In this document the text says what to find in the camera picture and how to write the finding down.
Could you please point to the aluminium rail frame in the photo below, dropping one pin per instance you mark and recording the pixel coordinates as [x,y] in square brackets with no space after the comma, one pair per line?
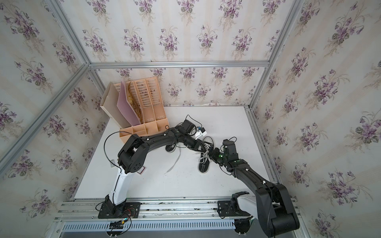
[169,213]

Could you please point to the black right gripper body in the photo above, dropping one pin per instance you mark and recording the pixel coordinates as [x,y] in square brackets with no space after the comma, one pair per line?
[219,156]

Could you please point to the pink folder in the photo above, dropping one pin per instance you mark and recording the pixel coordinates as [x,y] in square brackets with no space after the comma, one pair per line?
[125,107]

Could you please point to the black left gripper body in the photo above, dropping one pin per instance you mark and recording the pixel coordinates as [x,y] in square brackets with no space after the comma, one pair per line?
[191,143]

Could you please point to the peach plastic file organizer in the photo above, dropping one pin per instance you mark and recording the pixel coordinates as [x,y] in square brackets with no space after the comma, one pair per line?
[152,107]

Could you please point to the yellow wanted poster book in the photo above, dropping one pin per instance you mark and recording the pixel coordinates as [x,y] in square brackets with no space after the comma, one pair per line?
[132,98]

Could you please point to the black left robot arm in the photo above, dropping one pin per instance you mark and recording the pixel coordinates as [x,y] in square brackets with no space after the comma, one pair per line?
[132,156]

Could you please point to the small circuit board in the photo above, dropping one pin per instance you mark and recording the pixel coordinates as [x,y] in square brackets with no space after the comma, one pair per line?
[117,225]

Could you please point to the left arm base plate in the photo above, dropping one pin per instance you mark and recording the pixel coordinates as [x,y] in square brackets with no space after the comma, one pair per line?
[124,210]

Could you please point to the beige folder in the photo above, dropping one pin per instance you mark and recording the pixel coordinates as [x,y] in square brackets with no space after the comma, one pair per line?
[109,105]

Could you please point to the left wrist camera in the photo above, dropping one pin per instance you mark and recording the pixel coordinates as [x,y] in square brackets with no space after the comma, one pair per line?
[187,127]

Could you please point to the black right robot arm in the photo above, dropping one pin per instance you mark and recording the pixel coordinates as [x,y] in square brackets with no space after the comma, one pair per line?
[270,203]

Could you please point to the red card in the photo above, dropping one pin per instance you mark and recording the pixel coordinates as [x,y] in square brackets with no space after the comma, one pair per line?
[141,170]

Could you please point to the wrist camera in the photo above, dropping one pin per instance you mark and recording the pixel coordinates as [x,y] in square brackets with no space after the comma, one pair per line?
[229,148]
[187,127]

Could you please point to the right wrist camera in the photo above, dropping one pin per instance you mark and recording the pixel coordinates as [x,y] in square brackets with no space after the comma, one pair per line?
[229,148]

